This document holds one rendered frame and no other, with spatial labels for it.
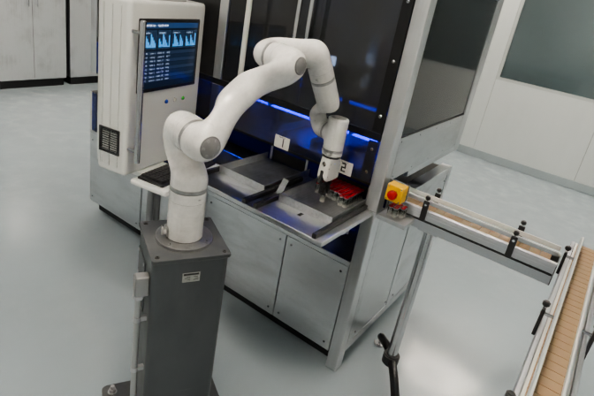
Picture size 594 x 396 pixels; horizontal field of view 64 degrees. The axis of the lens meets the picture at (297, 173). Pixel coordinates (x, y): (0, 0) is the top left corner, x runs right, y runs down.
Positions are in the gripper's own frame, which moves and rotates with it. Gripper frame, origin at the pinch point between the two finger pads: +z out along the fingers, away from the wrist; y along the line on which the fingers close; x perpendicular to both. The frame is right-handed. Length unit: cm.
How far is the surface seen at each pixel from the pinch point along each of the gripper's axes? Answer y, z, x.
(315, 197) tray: 0.5, 5.6, 3.8
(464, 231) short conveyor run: 22, 2, -55
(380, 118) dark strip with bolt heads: 10.9, -33.7, -12.4
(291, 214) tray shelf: -20.6, 5.9, 1.0
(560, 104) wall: 471, 2, -30
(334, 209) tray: -2.4, 5.6, -8.0
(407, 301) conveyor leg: 25, 47, -41
